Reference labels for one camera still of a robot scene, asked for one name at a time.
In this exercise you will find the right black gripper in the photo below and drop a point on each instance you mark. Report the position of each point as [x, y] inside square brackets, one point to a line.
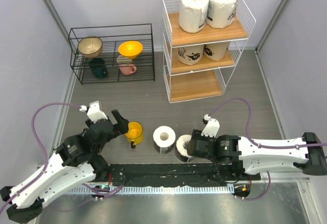
[196, 135]

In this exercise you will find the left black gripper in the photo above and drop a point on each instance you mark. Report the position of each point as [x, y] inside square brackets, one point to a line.
[121, 127]

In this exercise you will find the white roll dark wrap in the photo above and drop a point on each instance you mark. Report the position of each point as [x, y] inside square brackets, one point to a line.
[164, 139]
[181, 148]

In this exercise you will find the brown paper towel roll back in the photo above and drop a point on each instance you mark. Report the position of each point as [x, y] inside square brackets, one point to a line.
[190, 55]

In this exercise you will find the brown paper towel roll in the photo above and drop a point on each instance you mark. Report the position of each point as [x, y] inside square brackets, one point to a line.
[190, 55]
[216, 51]

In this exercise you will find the brown paper towel roll front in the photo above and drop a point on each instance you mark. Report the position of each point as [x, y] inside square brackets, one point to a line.
[216, 51]

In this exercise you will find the white towel roll front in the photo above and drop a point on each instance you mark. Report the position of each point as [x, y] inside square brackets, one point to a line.
[221, 13]

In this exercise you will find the white towel roll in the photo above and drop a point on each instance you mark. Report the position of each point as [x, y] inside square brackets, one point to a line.
[192, 14]
[221, 13]

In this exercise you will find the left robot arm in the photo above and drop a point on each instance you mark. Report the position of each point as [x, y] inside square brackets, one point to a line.
[76, 161]

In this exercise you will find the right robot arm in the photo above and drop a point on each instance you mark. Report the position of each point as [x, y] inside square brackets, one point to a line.
[304, 153]

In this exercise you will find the pink mug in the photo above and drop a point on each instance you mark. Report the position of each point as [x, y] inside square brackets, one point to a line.
[127, 69]

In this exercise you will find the dark green mug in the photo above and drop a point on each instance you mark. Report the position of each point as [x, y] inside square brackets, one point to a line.
[98, 68]

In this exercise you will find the yellow bowl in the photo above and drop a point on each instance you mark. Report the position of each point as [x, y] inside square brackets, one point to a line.
[130, 49]

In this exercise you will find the beige ceramic bowl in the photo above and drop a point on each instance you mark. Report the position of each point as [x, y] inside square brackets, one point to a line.
[90, 47]

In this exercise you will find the yellow mug black handle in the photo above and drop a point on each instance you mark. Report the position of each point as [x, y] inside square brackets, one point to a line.
[135, 134]

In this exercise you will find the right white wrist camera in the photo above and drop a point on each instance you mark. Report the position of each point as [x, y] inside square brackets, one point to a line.
[211, 128]

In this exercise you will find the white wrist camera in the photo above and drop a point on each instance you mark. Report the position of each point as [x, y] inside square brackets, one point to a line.
[94, 111]
[211, 128]

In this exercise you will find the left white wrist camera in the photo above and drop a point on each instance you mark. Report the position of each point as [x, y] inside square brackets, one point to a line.
[94, 111]

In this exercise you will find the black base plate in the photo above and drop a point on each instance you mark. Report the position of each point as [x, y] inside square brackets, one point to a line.
[168, 174]

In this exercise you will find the black wire dish rack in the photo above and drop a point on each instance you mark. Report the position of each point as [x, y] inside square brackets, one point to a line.
[112, 37]

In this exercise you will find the aluminium rail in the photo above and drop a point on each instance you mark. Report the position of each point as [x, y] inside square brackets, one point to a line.
[178, 185]

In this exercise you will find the white wire wooden shelf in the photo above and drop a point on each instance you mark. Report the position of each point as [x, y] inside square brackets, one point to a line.
[207, 78]

